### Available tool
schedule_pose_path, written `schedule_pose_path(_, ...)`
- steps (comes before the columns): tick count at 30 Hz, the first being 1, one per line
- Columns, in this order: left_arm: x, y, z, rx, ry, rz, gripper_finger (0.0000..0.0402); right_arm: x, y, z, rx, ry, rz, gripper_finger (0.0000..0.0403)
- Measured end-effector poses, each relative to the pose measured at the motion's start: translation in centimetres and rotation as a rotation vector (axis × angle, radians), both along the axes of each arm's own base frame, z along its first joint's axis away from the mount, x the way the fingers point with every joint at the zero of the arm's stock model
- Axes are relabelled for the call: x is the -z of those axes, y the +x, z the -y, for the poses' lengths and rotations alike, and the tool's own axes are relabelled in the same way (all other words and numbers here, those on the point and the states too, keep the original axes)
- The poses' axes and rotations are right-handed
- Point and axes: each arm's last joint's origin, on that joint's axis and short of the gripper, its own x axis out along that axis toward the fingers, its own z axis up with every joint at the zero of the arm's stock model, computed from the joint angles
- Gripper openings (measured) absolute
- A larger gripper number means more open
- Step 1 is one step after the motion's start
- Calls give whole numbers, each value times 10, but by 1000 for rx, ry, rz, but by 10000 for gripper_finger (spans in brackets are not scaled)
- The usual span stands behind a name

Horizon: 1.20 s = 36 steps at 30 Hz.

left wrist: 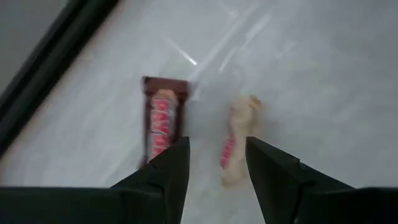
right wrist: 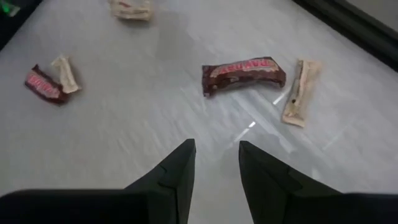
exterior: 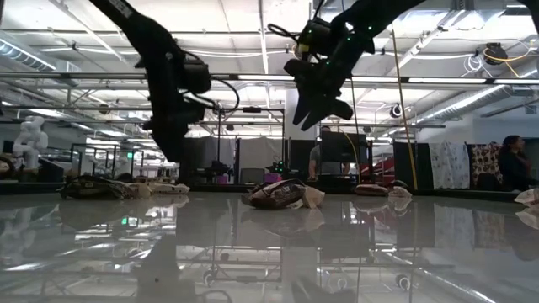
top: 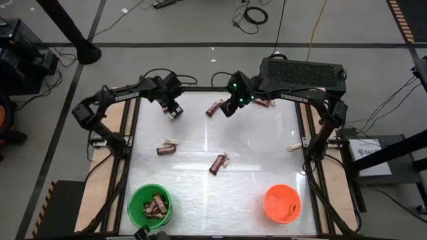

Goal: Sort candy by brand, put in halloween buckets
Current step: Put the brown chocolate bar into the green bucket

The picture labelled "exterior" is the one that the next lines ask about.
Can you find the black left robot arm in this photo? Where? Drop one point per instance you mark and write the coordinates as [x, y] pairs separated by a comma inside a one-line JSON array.
[[139, 29]]

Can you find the dark floral cloth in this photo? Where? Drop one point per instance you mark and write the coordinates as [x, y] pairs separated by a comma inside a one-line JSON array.
[[484, 162]]

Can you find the white floral cloth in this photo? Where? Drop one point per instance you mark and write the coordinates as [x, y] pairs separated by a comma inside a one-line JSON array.
[[448, 164]]

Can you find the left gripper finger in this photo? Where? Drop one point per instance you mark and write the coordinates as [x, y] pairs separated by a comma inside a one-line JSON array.
[[163, 141], [177, 141]]

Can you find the black workstation frame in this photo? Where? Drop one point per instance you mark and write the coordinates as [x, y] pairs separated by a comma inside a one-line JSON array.
[[252, 110]]

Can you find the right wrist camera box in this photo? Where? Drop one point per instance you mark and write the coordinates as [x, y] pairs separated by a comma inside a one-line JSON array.
[[316, 38]]

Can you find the person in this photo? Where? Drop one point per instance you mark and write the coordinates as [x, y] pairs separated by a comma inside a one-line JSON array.
[[511, 164], [315, 162]]

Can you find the white humanoid robot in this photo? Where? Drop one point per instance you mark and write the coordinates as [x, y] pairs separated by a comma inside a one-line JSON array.
[[31, 139]]

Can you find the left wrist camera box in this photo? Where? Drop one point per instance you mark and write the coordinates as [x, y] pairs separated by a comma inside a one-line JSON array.
[[197, 76]]

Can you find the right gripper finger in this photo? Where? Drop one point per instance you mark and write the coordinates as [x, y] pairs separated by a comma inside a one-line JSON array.
[[304, 105], [318, 111]]

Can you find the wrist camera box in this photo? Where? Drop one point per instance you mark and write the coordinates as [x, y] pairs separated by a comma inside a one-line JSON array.
[[316, 38], [197, 76]]

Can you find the ceiling dome camera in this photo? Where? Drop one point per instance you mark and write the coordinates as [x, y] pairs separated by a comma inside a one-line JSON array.
[[396, 111]]

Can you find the brown candy bar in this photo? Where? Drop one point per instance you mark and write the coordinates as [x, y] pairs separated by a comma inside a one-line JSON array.
[[275, 195], [97, 189], [371, 190]]

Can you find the pink box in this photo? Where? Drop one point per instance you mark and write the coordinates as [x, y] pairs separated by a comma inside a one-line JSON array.
[[273, 178], [222, 179]]

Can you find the black monitor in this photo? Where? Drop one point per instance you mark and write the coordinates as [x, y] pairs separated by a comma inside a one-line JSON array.
[[343, 147]]

